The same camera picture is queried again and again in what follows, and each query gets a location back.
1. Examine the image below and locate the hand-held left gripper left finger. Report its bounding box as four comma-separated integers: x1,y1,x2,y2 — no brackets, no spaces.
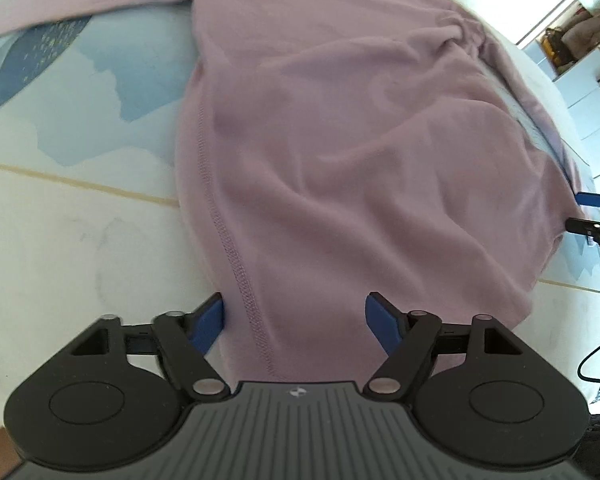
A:
74,292,231,403

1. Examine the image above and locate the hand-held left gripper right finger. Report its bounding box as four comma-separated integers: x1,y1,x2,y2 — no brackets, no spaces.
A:
362,291,523,403

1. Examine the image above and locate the purple long-sleeve shirt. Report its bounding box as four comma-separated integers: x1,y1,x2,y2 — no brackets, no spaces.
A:
0,0,588,382

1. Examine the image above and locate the light blue drawer unit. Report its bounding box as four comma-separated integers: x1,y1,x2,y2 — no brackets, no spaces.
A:
522,40,600,177

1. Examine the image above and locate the brown handbag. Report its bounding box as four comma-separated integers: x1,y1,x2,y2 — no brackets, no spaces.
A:
541,26,570,67

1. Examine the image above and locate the blue and white printed tablecloth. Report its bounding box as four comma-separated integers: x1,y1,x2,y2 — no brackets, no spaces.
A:
0,0,600,431

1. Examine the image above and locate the black cable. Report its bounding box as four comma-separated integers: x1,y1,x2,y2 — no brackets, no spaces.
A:
577,339,600,387

